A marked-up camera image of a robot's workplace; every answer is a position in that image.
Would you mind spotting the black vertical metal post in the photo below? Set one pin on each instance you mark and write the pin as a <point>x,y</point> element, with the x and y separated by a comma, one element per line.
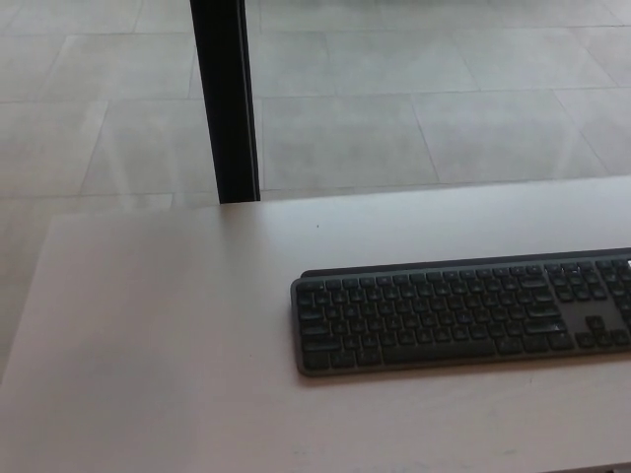
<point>224,98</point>

